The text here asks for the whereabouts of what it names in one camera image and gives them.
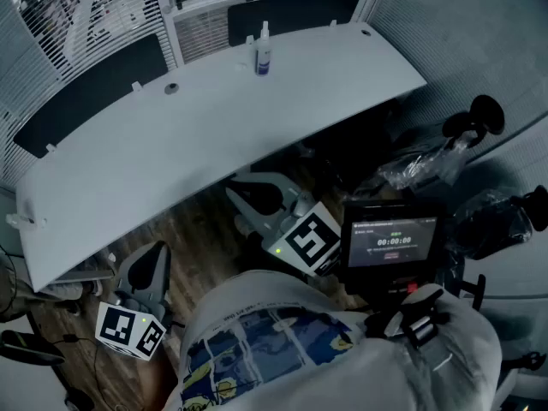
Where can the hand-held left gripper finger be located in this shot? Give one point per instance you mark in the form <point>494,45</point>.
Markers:
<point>124,270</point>
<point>166,272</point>

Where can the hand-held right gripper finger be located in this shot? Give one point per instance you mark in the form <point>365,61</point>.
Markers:
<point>265,178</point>
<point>257,221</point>

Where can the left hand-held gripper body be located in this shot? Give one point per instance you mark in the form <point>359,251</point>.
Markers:
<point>128,332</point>

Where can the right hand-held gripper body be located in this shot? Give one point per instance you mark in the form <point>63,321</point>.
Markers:
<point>310,240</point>

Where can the person's left forearm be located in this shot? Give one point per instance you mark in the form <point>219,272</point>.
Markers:
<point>164,383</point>

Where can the black chest-mounted monitor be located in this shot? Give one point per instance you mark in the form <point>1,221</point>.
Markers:
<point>391,242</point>

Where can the black chair base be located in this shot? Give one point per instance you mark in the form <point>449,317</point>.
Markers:
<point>30,349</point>

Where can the clear plastic desk clamp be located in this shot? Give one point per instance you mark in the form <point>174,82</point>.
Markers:
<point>25,220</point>

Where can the clear spray bottle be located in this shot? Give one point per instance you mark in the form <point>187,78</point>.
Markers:
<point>262,56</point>

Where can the person's white printed shirt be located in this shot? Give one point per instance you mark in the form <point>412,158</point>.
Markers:
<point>299,379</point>

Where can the black desk divider panel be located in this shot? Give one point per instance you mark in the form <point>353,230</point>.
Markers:
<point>299,13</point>
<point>85,97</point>

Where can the plastic-wrapped black office chair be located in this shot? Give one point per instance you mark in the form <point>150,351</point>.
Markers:
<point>492,225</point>
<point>475,118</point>

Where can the black chest harness mount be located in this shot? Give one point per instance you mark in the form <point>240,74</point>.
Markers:
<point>411,319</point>

